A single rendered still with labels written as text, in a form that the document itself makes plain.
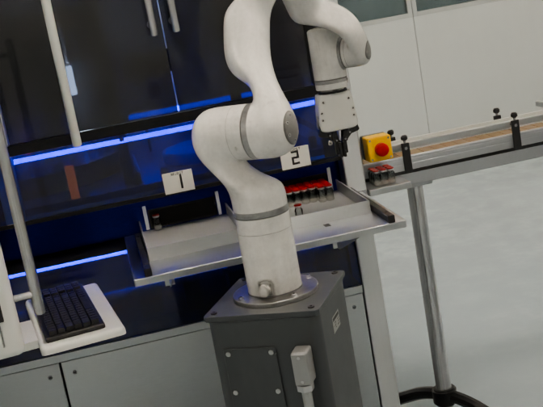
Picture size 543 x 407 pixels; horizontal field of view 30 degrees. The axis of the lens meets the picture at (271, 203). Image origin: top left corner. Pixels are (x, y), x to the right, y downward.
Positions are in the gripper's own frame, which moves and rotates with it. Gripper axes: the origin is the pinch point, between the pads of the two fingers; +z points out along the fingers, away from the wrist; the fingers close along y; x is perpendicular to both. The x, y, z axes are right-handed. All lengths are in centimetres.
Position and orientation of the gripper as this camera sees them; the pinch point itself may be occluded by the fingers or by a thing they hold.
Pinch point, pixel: (341, 148)
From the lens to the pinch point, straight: 263.6
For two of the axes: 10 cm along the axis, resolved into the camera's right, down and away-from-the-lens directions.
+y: -9.7, 2.0, -1.5
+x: 1.9, 1.8, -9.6
